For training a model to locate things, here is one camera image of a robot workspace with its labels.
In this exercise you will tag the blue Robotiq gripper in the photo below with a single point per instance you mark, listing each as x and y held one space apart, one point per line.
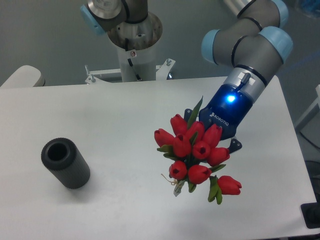
226 109

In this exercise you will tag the red tulip bouquet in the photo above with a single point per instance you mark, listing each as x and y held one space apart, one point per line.
196 156

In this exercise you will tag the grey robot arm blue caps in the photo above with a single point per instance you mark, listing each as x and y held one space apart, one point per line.
256 46

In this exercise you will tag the black device at table edge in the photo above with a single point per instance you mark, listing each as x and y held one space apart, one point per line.
311 214

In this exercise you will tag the black ribbed cylindrical vase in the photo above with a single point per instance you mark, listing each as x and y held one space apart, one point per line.
63 159

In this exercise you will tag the beige chair back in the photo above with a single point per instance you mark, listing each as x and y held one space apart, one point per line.
25 76

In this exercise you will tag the white robot pedestal with base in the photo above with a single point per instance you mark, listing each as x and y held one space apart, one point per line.
136 46

